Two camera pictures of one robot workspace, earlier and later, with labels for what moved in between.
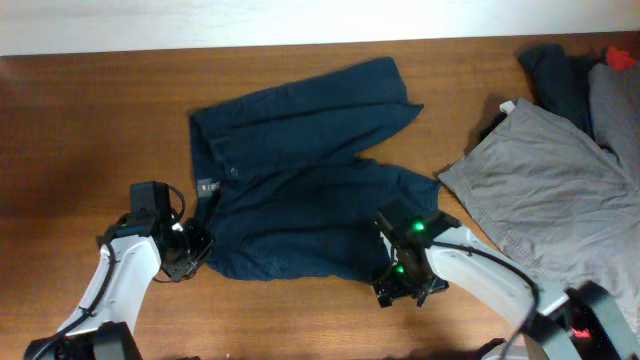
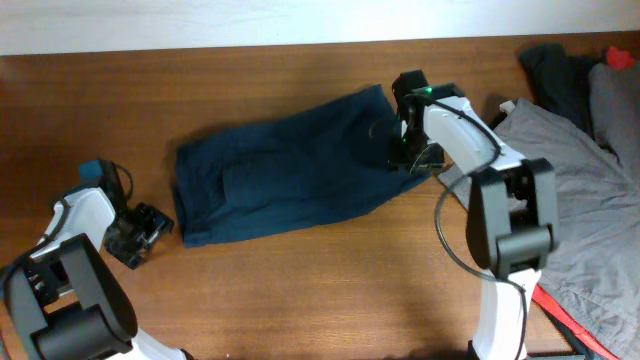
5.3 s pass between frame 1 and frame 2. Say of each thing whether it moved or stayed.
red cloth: stayed
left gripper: moved
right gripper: moved
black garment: stayed
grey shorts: stayed
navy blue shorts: moved
